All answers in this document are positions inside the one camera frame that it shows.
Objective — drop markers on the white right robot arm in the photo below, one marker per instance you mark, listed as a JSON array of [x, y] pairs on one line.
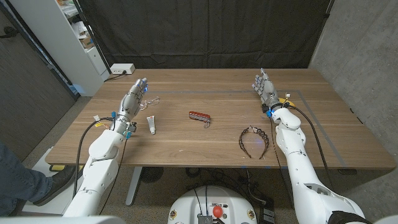
[[298, 168]]

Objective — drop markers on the small cardboard box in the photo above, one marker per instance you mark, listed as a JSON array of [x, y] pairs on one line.
[[87, 42]]

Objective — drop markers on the person leg in jeans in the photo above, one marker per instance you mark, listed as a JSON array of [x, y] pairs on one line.
[[18, 180]]

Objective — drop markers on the clear frame glasses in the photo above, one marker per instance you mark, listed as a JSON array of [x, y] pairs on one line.
[[152, 101]]

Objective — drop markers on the brown wavy hair band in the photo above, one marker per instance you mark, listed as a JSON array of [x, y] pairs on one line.
[[262, 134]]

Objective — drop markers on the black floor power strip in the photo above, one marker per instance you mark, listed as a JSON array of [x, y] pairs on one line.
[[268, 214]]

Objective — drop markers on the dark leather shoe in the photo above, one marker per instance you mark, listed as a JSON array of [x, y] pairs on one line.
[[59, 182]]

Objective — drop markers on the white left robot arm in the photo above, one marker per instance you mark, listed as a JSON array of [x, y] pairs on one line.
[[99, 168]]

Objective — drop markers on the white power strip box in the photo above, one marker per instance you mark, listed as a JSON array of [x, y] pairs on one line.
[[122, 68]]

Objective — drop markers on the black cloth backdrop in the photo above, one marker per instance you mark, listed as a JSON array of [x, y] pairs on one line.
[[205, 31]]

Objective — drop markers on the red emergency stop button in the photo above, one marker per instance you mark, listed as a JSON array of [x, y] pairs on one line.
[[217, 211]]

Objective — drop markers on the white table leg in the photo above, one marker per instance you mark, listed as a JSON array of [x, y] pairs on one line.
[[133, 186]]

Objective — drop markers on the white toothpaste tube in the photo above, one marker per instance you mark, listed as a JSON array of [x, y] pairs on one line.
[[151, 124]]

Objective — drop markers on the white robot torso base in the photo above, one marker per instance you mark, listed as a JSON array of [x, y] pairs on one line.
[[211, 199]]

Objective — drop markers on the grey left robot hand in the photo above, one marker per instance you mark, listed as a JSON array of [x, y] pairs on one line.
[[132, 101]]

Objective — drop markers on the black round floor fan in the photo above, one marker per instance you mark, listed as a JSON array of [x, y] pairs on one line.
[[151, 174]]

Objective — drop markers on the red swiss knife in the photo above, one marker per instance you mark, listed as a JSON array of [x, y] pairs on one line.
[[199, 116]]

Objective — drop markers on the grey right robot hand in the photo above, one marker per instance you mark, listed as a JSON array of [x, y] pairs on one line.
[[268, 91]]

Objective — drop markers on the white shelf cabinet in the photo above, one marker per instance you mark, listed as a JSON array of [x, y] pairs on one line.
[[62, 46]]

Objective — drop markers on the yellow toy banana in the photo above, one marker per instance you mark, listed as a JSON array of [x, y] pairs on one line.
[[284, 101]]

